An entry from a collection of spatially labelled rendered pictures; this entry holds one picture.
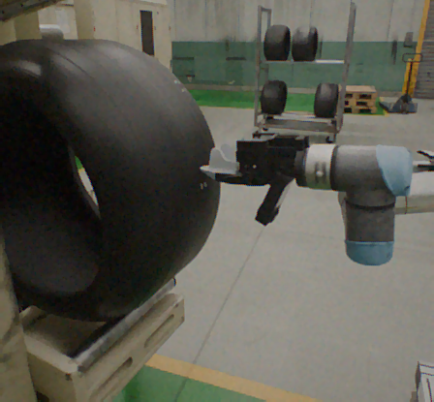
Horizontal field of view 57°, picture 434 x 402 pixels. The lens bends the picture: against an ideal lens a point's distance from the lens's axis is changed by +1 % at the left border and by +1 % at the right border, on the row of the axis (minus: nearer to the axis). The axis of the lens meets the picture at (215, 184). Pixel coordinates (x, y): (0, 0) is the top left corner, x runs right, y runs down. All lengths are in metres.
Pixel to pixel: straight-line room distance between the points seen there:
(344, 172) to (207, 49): 11.90
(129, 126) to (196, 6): 12.07
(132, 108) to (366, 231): 0.43
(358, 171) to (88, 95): 0.44
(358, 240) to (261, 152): 0.21
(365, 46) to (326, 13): 1.35
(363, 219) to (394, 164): 0.10
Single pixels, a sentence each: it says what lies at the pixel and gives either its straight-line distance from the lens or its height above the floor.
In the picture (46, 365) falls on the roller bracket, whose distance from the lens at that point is 0.84.
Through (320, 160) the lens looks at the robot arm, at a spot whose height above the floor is 1.31.
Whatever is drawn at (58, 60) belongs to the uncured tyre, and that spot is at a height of 1.46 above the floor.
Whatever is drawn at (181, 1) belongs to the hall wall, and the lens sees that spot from 12.88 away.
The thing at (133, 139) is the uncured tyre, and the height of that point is 1.34.
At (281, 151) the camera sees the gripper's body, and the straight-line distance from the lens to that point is 0.67.
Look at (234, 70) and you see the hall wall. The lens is 12.22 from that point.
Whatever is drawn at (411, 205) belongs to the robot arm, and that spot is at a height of 1.21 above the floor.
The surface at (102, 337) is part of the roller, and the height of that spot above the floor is 0.92.
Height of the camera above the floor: 1.49
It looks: 20 degrees down
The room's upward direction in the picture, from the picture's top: straight up
